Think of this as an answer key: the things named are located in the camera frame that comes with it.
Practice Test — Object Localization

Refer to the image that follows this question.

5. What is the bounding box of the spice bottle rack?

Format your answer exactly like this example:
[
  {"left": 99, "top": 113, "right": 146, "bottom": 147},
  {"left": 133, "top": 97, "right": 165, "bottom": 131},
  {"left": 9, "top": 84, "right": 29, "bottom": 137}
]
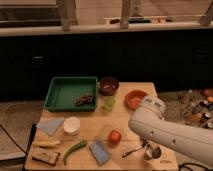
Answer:
[{"left": 178, "top": 89, "right": 213, "bottom": 130}]

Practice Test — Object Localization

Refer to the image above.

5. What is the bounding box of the steel measuring cup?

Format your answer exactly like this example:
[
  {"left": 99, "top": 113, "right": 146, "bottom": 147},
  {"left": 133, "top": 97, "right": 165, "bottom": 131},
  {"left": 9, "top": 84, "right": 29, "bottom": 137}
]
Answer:
[{"left": 122, "top": 141, "right": 161, "bottom": 160}]

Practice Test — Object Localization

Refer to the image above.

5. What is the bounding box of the grey blue cloth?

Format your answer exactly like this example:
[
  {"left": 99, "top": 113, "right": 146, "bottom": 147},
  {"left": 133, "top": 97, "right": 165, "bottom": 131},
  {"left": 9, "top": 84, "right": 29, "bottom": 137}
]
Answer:
[{"left": 36, "top": 117, "right": 64, "bottom": 136}]

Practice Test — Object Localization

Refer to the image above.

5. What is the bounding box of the black cable left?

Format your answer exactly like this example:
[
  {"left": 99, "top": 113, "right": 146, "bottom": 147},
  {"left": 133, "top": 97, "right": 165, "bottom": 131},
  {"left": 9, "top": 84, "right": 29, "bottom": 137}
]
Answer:
[{"left": 0, "top": 124, "right": 28, "bottom": 155}]

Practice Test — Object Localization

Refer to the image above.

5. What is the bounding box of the black cable right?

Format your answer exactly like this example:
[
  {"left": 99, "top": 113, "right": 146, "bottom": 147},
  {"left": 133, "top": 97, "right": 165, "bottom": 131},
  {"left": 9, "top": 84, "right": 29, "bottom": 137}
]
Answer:
[{"left": 178, "top": 162, "right": 209, "bottom": 171}]

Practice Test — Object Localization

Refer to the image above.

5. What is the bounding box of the green chili pepper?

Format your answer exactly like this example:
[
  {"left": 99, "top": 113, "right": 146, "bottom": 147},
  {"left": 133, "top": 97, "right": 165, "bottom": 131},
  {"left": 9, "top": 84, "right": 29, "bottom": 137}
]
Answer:
[{"left": 63, "top": 140, "right": 87, "bottom": 165}]

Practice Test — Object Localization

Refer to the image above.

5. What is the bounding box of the green plastic cup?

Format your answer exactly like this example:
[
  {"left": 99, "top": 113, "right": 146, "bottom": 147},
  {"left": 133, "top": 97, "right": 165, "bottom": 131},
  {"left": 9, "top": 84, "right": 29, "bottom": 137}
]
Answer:
[{"left": 104, "top": 96, "right": 115, "bottom": 111}]

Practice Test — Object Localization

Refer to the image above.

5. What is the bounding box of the yellow banana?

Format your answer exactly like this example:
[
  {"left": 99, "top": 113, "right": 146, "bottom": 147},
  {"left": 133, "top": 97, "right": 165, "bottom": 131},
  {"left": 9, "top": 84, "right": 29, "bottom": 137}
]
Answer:
[{"left": 33, "top": 141, "right": 61, "bottom": 148}]

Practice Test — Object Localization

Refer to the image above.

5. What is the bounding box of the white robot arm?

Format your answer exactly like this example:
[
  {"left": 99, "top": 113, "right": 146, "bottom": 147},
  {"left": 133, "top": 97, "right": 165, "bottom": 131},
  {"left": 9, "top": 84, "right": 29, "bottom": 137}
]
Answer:
[{"left": 128, "top": 96, "right": 213, "bottom": 167}]

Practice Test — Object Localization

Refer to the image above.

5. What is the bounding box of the brown wooden block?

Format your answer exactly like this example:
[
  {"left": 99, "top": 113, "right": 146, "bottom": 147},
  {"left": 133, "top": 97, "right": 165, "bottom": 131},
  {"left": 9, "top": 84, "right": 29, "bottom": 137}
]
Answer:
[{"left": 32, "top": 148, "right": 60, "bottom": 166}]

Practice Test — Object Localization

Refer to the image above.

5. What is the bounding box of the red apple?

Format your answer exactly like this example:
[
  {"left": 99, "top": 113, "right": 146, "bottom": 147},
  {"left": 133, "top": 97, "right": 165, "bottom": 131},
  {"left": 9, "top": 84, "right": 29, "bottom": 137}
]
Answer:
[{"left": 108, "top": 130, "right": 121, "bottom": 145}]

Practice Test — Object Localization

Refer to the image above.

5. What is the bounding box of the blue sponge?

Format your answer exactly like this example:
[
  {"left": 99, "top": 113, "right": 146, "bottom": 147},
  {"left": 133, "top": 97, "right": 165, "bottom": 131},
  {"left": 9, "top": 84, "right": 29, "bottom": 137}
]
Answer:
[{"left": 89, "top": 140, "right": 110, "bottom": 165}]

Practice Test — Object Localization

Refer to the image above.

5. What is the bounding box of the black cable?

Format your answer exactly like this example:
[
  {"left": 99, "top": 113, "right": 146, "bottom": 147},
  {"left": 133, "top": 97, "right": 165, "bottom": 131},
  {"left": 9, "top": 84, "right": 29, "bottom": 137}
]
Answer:
[
  {"left": 178, "top": 162, "right": 209, "bottom": 171},
  {"left": 0, "top": 124, "right": 28, "bottom": 155}
]

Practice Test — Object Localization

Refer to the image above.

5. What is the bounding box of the green plastic tray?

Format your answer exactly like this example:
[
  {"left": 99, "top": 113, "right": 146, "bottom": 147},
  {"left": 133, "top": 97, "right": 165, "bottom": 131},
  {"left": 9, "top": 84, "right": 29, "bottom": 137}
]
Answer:
[{"left": 44, "top": 77, "right": 98, "bottom": 112}]

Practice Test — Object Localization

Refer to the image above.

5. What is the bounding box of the orange bowl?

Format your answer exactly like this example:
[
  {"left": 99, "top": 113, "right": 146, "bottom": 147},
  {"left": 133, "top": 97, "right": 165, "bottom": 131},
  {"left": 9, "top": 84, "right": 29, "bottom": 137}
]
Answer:
[{"left": 124, "top": 90, "right": 147, "bottom": 111}]

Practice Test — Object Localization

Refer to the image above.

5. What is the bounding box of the dark grape bunch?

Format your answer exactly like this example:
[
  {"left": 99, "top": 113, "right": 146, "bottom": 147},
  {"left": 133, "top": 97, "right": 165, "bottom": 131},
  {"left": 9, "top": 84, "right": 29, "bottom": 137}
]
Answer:
[{"left": 75, "top": 94, "right": 94, "bottom": 106}]

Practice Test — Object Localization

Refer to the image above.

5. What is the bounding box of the dark red bowl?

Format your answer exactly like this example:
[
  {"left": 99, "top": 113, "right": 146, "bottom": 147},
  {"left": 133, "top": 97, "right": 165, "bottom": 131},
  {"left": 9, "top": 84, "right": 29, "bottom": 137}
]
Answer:
[{"left": 99, "top": 77, "right": 119, "bottom": 96}]

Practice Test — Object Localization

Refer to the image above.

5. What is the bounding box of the white round container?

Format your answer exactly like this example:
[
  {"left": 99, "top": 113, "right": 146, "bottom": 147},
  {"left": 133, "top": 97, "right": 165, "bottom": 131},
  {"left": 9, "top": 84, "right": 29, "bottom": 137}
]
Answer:
[{"left": 63, "top": 117, "right": 80, "bottom": 135}]

